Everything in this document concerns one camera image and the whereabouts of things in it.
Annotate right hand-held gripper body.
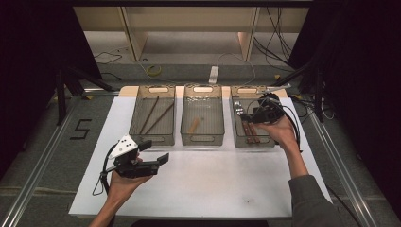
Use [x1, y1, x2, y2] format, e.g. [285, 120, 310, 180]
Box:
[250, 83, 293, 125]

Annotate transparent grey plastic bin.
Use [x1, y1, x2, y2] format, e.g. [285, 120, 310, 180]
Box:
[180, 83, 226, 147]
[129, 84, 177, 147]
[231, 84, 280, 148]

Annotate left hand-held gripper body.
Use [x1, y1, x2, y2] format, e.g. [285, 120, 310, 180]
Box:
[108, 134, 161, 180]

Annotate aluminium floor rail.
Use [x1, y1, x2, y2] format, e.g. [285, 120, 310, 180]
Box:
[0, 102, 78, 227]
[306, 110, 381, 227]

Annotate bundle of black cables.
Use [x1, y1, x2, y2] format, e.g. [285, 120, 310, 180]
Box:
[253, 7, 295, 65]

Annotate beige wooden-handled utensil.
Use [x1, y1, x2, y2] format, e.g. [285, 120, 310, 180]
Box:
[187, 116, 202, 134]

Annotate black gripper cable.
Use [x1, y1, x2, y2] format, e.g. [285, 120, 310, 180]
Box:
[92, 143, 119, 197]
[245, 96, 305, 154]

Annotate black curtain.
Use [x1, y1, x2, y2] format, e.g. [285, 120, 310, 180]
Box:
[0, 0, 103, 171]
[288, 0, 401, 218]

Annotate wooden handled steel knife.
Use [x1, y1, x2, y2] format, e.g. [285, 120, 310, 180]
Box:
[249, 122, 261, 144]

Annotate thin black floor cable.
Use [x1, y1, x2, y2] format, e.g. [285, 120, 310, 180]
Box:
[94, 51, 123, 65]

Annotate yellow coiled cable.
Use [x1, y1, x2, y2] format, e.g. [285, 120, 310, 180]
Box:
[145, 64, 164, 78]

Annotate brown wooden chopstick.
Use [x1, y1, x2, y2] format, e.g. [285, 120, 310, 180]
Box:
[145, 103, 175, 135]
[139, 96, 161, 135]

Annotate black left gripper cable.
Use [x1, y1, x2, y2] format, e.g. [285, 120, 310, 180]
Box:
[92, 143, 119, 197]

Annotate person's right hand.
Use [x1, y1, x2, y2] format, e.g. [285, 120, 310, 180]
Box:
[253, 115, 300, 151]

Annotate beige wooden shelf unit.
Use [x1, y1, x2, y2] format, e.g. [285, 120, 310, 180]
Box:
[73, 6, 310, 62]

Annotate wooden handled steel fork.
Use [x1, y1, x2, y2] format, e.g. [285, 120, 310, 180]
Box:
[235, 99, 253, 145]

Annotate white power strip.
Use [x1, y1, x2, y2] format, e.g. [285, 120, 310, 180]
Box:
[208, 65, 219, 85]

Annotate person's left hand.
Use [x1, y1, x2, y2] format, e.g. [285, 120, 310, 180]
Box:
[108, 157, 154, 208]

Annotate white cable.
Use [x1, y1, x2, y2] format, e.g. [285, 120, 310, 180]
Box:
[217, 52, 257, 85]

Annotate black metal stand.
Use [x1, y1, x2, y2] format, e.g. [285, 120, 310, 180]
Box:
[270, 60, 326, 123]
[55, 65, 115, 127]

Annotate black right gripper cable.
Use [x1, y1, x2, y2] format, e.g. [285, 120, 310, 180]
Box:
[245, 96, 305, 154]

